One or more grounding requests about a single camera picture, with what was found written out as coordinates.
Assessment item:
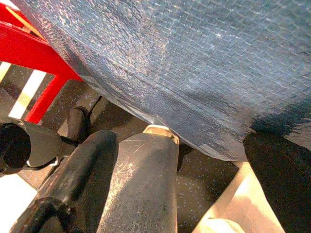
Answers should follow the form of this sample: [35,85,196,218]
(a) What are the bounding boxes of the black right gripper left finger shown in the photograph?
[96,124,181,233]

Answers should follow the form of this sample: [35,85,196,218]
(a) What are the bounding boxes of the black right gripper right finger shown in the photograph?
[243,131,311,233]

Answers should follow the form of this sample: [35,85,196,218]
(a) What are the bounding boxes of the black robot foot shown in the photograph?
[66,106,92,144]

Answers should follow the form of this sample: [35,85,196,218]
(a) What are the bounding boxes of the blue woven cloth garment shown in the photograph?
[11,0,311,162]

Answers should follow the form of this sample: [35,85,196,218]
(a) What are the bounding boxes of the black round robot joint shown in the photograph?
[0,120,66,176]

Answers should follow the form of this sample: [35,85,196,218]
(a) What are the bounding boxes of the black cable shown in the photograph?
[14,196,75,233]

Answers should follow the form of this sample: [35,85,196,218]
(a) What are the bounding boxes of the red stool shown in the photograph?
[0,3,84,124]

